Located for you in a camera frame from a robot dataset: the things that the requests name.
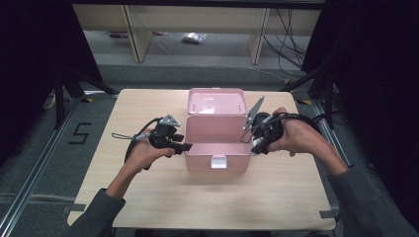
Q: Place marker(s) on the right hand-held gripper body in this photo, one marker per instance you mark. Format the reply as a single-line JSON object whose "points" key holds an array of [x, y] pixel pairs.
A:
{"points": [[267, 130]]}

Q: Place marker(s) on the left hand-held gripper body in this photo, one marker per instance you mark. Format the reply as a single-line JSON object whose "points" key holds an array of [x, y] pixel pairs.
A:
{"points": [[163, 135]]}

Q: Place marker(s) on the person's left hand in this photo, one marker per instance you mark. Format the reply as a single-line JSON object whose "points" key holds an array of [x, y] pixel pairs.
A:
{"points": [[146, 154]]}

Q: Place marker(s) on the person's right hand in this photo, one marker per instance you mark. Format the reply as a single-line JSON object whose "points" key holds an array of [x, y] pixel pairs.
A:
{"points": [[296, 135]]}

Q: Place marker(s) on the black metal stand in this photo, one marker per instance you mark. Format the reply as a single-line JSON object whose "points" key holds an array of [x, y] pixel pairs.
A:
{"points": [[326, 92], [61, 98]]}

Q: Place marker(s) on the grey tape strip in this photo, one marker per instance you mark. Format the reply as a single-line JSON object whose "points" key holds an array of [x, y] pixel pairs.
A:
{"points": [[327, 214], [74, 208]]}

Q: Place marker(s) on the clear plastic bag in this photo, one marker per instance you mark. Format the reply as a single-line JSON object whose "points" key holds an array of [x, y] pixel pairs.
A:
{"points": [[193, 37]]}

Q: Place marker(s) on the white power strip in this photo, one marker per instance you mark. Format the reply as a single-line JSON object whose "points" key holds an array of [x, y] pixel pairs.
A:
{"points": [[49, 101]]}

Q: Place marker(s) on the black curtain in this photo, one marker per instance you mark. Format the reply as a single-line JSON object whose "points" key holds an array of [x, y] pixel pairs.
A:
{"points": [[378, 82], [33, 65]]}

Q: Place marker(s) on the metal floor rail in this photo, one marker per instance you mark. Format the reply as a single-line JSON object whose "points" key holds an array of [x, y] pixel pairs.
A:
{"points": [[36, 171], [329, 131]]}

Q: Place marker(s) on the light wooden desk frame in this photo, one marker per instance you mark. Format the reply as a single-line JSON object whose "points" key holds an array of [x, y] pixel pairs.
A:
{"points": [[197, 23]]}

